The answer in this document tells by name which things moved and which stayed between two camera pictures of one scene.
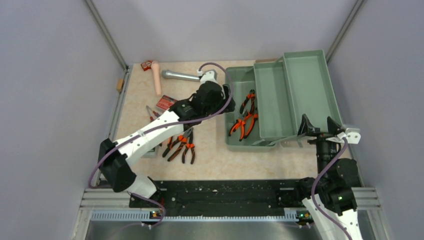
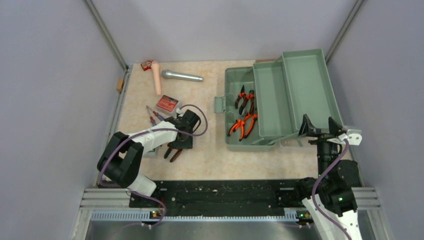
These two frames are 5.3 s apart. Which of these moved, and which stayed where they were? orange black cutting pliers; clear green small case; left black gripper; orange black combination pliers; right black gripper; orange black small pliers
Moved: orange black small pliers; left black gripper
Stayed: right black gripper; orange black cutting pliers; clear green small case; orange black combination pliers
